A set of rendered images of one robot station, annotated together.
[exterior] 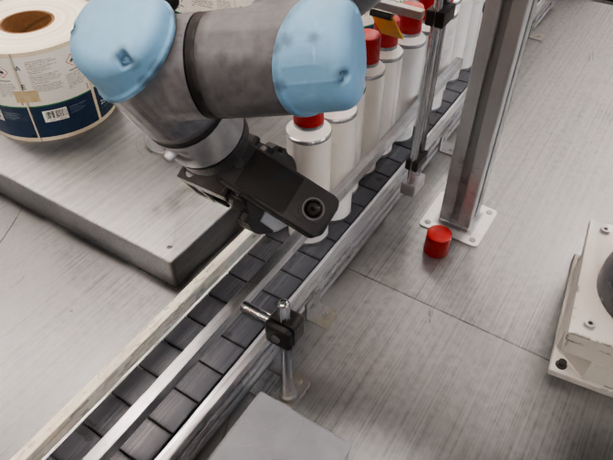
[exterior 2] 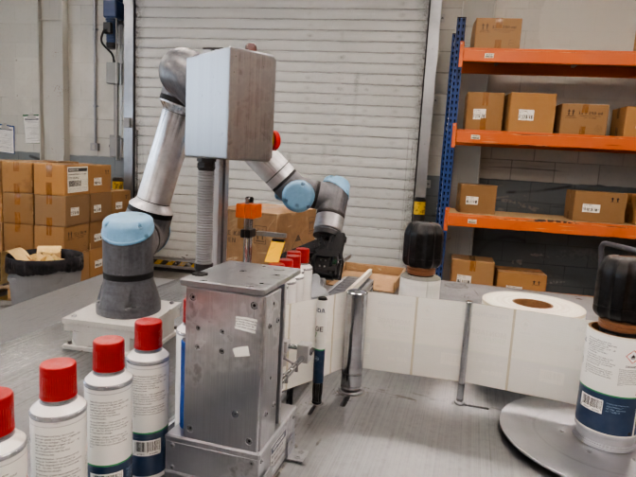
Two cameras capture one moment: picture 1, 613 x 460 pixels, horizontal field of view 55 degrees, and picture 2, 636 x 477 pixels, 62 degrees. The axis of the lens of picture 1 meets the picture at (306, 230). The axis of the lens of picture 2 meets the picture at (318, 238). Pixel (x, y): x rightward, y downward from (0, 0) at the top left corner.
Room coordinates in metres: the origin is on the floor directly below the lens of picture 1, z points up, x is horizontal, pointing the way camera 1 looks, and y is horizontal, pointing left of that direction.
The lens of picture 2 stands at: (1.74, -0.32, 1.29)
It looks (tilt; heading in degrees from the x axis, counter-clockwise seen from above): 8 degrees down; 164
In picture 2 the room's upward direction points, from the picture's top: 3 degrees clockwise
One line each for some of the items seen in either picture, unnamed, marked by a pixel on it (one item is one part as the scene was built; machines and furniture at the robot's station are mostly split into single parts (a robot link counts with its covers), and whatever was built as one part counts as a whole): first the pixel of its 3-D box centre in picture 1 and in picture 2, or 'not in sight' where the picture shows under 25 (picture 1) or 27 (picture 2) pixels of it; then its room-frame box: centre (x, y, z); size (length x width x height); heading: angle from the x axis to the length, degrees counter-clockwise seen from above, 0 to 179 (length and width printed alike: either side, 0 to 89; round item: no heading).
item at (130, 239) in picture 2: not in sight; (129, 241); (0.41, -0.40, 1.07); 0.13 x 0.12 x 0.14; 167
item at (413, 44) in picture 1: (402, 75); not in sight; (0.76, -0.14, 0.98); 0.05 x 0.05 x 0.20
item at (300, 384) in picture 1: (287, 393); not in sight; (0.34, 0.02, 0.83); 0.06 x 0.03 x 0.01; 145
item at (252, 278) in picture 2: not in sight; (244, 275); (1.07, -0.22, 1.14); 0.14 x 0.11 x 0.01; 148
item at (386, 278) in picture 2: not in sight; (367, 275); (-0.18, 0.46, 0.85); 0.30 x 0.26 x 0.04; 148
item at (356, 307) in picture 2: not in sight; (354, 342); (0.88, 0.01, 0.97); 0.05 x 0.05 x 0.19
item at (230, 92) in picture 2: not in sight; (229, 108); (0.71, -0.20, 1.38); 0.17 x 0.10 x 0.19; 23
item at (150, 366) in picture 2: not in sight; (148, 398); (1.08, -0.34, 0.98); 0.05 x 0.05 x 0.20
